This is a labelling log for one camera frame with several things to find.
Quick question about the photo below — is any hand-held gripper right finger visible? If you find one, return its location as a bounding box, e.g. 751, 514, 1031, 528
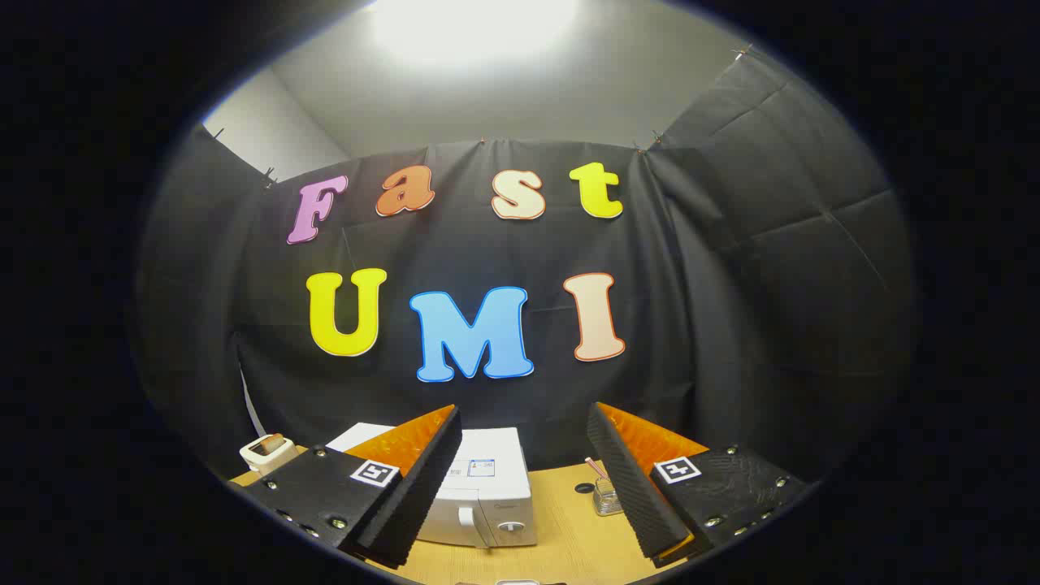
587, 402, 809, 570

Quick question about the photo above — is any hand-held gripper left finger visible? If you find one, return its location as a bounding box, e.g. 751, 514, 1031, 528
236, 405, 464, 570

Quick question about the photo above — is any white microwave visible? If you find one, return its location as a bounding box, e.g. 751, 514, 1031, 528
325, 422, 539, 549

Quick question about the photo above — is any white toaster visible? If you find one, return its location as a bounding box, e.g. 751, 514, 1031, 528
239, 433, 297, 476

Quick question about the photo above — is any wire mesh holder cup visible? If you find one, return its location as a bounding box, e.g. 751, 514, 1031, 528
593, 478, 625, 518

